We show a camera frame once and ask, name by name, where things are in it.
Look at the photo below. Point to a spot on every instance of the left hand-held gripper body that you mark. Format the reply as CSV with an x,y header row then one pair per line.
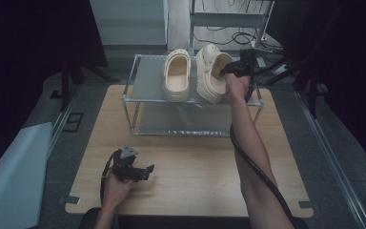
x,y
124,167

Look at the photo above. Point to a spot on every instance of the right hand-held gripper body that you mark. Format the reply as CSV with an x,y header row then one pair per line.
x,y
246,63

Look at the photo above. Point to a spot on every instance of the cream clog shoe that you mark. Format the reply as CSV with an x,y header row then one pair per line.
x,y
211,79
177,78

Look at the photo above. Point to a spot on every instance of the two-tier metal shoe rack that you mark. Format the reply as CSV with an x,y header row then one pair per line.
x,y
152,79

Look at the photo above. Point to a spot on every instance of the person's right hand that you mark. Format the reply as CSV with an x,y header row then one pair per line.
x,y
236,86

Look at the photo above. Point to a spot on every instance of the person's left hand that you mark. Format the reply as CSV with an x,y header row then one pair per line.
x,y
116,191

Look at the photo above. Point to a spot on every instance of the grey tape strip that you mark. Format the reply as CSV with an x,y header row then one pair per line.
x,y
308,205
71,200

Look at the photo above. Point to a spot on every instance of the black stand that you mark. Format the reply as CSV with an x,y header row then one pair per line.
x,y
66,82
312,95

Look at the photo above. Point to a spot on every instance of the dark curtain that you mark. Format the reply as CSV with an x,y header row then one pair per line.
x,y
346,63
28,63

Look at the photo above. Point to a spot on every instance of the white cabinet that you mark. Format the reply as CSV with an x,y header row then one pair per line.
x,y
128,22

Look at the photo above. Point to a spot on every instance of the white panel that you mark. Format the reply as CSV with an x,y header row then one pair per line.
x,y
12,178

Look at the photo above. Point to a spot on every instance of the white metal desk frame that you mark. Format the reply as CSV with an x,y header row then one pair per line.
x,y
228,19

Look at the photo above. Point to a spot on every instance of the aluminium floor rail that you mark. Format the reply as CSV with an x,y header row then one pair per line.
x,y
60,124
333,162

